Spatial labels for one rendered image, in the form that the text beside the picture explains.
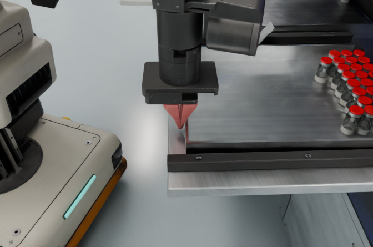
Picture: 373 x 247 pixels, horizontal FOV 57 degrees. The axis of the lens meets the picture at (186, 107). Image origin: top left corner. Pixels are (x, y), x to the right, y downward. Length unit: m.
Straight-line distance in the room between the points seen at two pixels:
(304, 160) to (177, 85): 0.21
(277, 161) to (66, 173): 0.95
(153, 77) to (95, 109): 1.52
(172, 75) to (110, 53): 2.00
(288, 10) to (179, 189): 0.60
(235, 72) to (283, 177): 0.25
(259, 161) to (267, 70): 0.25
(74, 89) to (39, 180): 0.93
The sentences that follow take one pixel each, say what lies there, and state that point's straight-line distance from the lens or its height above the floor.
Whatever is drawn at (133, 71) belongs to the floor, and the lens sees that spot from 2.22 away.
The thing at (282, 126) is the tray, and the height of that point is 0.88.
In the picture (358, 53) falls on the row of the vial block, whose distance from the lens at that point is 0.72.
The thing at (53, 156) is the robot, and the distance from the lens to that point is 1.40.
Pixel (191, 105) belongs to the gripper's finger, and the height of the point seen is 0.97.
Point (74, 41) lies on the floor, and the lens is 2.63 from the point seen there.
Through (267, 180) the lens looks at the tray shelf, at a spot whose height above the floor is 0.88.
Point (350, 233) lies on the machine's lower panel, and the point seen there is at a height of 0.54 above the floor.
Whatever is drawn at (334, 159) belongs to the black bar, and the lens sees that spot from 0.53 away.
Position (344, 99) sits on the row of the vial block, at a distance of 0.64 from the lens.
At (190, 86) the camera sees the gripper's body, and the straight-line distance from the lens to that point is 0.45.
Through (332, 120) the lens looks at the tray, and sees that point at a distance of 0.61.
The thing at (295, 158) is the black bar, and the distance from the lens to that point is 0.51.
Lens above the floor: 1.27
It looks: 41 degrees down
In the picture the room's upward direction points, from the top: straight up
